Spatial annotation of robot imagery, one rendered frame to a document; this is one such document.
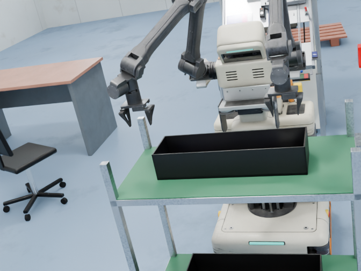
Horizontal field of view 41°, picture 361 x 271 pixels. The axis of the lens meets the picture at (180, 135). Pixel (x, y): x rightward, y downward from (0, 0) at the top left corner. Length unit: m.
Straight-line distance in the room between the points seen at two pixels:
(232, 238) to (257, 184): 0.96
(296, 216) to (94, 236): 1.45
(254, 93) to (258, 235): 0.79
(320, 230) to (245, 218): 0.43
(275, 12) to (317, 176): 0.59
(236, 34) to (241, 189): 0.77
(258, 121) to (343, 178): 0.77
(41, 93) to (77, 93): 0.95
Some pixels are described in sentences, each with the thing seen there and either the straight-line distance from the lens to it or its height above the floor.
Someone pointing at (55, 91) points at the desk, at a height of 0.49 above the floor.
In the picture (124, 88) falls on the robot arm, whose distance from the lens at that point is 1.82.
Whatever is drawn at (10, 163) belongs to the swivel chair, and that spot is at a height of 0.44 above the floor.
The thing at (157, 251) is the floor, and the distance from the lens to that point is 3.18.
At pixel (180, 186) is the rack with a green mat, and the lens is 1.84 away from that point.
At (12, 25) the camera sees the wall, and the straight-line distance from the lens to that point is 12.60.
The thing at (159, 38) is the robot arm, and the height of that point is 1.46.
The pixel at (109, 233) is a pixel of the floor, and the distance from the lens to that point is 3.49.
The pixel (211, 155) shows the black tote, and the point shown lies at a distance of 1.80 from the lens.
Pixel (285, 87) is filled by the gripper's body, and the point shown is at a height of 1.26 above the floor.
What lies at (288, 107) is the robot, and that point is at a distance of 2.78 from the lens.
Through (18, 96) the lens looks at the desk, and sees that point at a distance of 5.65.
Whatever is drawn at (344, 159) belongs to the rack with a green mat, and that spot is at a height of 0.95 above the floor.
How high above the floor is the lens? 1.83
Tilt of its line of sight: 23 degrees down
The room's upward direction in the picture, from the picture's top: 12 degrees counter-clockwise
